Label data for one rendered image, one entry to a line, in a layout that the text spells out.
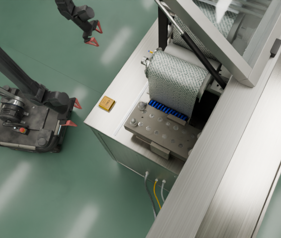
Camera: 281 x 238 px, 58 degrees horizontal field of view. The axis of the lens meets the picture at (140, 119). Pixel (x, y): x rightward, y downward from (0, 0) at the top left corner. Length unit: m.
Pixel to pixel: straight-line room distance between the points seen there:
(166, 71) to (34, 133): 1.52
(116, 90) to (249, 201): 0.99
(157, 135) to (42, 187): 1.45
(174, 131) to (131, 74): 0.50
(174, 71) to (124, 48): 1.81
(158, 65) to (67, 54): 1.97
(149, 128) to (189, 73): 0.36
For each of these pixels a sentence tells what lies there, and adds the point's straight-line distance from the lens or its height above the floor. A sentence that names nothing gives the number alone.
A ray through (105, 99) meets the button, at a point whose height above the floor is 0.92.
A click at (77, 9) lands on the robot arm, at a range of 1.43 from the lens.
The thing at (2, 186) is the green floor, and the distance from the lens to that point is 2.61.
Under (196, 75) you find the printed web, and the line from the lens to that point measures 1.06.
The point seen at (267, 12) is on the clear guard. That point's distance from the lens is 0.77.
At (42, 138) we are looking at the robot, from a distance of 2.19.
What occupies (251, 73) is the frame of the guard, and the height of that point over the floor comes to 1.68.
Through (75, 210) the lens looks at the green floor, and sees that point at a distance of 2.31.
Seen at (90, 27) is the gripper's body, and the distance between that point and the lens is 1.49.
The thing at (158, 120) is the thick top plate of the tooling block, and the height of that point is 1.03.
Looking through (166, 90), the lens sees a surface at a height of 1.18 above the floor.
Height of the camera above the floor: 2.19
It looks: 67 degrees down
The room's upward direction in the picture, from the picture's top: 11 degrees counter-clockwise
